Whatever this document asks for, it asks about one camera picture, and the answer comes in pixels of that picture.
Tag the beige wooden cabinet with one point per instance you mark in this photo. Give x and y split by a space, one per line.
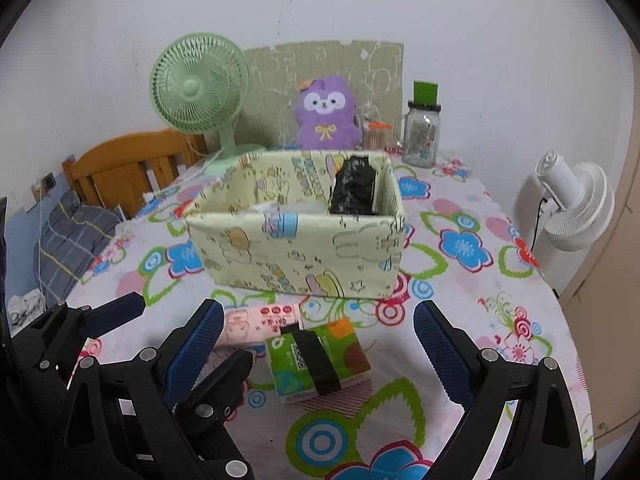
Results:
610 260

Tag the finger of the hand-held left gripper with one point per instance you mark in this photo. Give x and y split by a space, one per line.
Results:
220 382
117 310

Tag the yellow printed fabric storage box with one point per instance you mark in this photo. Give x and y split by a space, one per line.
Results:
280 255

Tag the wooden bed headboard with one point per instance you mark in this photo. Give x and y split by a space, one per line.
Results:
125 165

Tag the white fan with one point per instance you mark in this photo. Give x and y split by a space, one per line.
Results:
575 205

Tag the purple plush bunny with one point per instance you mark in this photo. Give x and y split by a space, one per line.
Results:
325 120

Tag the glass jar with green lid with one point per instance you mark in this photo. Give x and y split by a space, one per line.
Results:
422 135

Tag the wall socket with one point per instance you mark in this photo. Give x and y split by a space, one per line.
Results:
48 180

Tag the green desk fan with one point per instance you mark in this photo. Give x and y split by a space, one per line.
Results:
200 85

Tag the green tissue pack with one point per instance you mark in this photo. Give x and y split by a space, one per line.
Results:
345 355

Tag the white soft cloth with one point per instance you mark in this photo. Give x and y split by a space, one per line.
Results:
295 207

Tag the grey plaid pillow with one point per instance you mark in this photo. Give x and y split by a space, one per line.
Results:
75 240

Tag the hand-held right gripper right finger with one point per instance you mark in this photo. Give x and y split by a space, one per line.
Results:
445 350

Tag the black plastic packet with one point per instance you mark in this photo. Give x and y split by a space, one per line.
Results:
352 187

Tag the crumpled white cloth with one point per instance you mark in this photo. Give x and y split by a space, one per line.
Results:
25 307

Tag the pink tissue pack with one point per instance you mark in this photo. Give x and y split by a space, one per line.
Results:
260 325

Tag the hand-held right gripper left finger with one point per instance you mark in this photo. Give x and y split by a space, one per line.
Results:
197 345

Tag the green printed wall mat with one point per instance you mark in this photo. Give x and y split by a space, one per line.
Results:
380 70

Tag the cotton swab container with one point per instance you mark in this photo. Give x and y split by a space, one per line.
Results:
377 137

